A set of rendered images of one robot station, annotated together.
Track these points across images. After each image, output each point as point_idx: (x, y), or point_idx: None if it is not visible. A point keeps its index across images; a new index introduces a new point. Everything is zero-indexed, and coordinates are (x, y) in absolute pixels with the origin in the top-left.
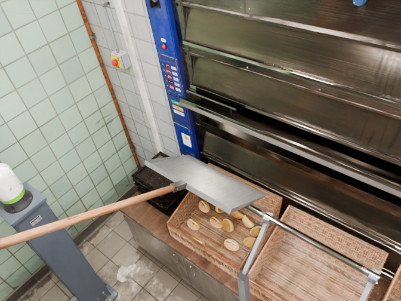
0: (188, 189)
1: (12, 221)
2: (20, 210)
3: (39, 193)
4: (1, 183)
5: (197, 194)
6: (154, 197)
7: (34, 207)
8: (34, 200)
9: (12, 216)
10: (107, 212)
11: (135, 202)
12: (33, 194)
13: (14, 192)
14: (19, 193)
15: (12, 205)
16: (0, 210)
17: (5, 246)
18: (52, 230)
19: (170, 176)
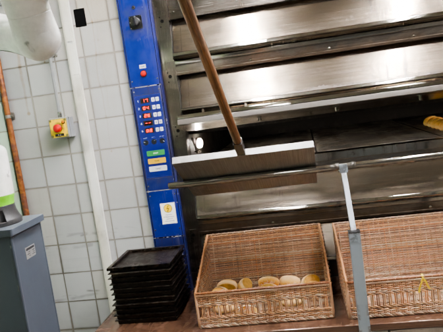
0: (250, 153)
1: (8, 228)
2: (13, 222)
3: (27, 215)
4: (0, 157)
5: (264, 151)
6: (235, 126)
7: (33, 220)
8: (26, 218)
9: (4, 228)
10: (221, 88)
11: (229, 108)
12: None
13: (10, 184)
14: (14, 192)
15: (0, 212)
16: None
17: (192, 6)
18: (206, 43)
19: (219, 153)
